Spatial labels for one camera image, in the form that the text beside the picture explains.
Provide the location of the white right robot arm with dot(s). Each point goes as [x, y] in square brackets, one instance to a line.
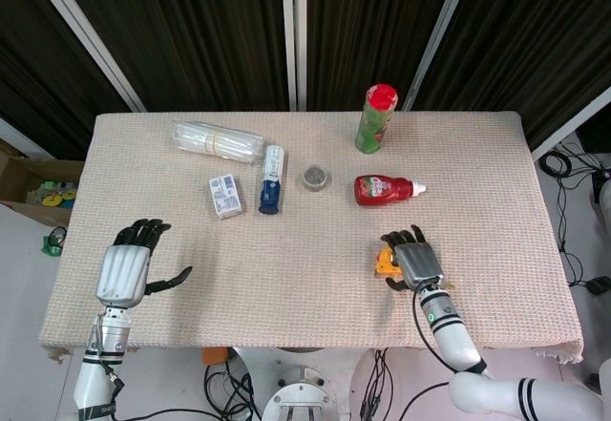
[453, 335]

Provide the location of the brown cardboard box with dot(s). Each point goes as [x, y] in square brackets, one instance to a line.
[28, 177]

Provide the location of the orange block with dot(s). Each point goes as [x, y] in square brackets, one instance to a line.
[214, 356]

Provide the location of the green can with red lid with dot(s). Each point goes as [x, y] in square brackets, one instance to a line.
[374, 120]

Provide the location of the white partition post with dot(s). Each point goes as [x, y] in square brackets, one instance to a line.
[436, 34]
[293, 34]
[86, 34]
[573, 120]

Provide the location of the small orange object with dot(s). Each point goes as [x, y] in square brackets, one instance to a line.
[384, 264]

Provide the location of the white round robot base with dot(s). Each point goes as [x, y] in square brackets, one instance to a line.
[303, 394]

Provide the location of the blue white tube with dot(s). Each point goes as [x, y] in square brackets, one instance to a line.
[271, 177]

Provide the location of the red ketchup bottle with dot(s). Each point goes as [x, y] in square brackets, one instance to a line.
[379, 191]

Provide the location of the black power adapter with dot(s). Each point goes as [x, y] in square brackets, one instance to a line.
[599, 286]

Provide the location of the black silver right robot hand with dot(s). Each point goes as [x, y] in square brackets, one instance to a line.
[420, 263]

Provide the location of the small white blue box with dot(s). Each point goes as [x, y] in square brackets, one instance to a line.
[225, 195]

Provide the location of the beige woven tablecloth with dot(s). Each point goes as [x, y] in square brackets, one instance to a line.
[305, 268]

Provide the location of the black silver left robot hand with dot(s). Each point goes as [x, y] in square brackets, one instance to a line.
[121, 273]

